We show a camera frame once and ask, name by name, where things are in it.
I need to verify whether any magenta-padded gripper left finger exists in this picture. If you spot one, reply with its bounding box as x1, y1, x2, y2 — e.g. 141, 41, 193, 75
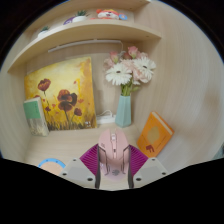
59, 143, 101, 190

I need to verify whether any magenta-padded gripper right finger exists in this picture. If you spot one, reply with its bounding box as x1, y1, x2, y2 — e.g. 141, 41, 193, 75
126, 143, 169, 190

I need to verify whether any pink computer mouse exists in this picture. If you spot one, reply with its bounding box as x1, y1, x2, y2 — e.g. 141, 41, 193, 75
97, 128, 131, 183

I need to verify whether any round blue-rimmed cartoon mouse pad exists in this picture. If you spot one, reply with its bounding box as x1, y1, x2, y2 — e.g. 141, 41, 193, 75
37, 157, 67, 177

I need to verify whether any orange book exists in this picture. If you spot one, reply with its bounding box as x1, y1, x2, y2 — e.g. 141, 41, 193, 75
136, 111, 175, 159

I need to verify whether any white power strip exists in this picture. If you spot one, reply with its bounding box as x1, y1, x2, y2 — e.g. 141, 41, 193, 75
95, 109, 117, 125

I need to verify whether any pale teal faceted vase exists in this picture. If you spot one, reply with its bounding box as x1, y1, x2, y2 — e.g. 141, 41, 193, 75
114, 94, 133, 129

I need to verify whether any green and beige book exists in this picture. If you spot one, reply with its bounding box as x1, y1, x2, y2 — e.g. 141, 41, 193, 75
22, 96, 51, 137

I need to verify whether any yellow poppy flower painting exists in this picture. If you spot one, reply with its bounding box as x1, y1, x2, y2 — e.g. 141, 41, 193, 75
23, 56, 98, 132

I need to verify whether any pink and white flower bouquet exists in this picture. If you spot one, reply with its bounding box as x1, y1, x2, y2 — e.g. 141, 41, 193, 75
103, 45, 157, 97

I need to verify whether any white light bar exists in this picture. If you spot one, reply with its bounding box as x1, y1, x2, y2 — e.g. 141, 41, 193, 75
47, 39, 123, 54

